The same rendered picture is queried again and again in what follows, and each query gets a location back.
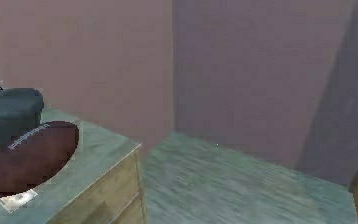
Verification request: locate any brown football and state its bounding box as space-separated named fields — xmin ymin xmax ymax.
xmin=0 ymin=120 xmax=80 ymax=200

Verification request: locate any small silver flat object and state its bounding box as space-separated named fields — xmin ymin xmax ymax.
xmin=0 ymin=188 xmax=39 ymax=214

